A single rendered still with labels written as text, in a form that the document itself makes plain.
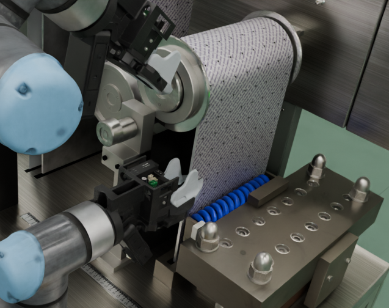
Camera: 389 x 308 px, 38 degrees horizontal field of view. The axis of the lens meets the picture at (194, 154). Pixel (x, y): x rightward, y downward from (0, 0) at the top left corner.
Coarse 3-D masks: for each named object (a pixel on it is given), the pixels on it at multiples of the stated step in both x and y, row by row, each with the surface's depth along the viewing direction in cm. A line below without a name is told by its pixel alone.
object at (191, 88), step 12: (168, 48) 82; (180, 60) 81; (180, 72) 81; (192, 72) 81; (192, 84) 81; (144, 96) 88; (192, 96) 81; (180, 108) 84; (192, 108) 82; (168, 120) 86; (180, 120) 85
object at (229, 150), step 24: (216, 120) 88; (240, 120) 94; (264, 120) 100; (216, 144) 91; (240, 144) 97; (264, 144) 105; (192, 168) 89; (216, 168) 95; (240, 168) 101; (264, 168) 109; (216, 192) 99
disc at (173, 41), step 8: (168, 40) 83; (176, 40) 82; (176, 48) 82; (184, 48) 81; (192, 56) 81; (192, 64) 81; (200, 64) 80; (200, 72) 81; (200, 80) 81; (200, 88) 82; (208, 88) 81; (200, 96) 82; (208, 96) 81; (200, 104) 83; (208, 104) 82; (200, 112) 83; (160, 120) 89; (184, 120) 86; (192, 120) 85; (200, 120) 84; (168, 128) 89; (176, 128) 88; (184, 128) 86; (192, 128) 85
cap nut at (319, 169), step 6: (318, 156) 109; (324, 156) 110; (312, 162) 110; (318, 162) 109; (324, 162) 109; (312, 168) 110; (318, 168) 110; (324, 168) 110; (312, 174) 111; (318, 174) 110; (324, 174) 112
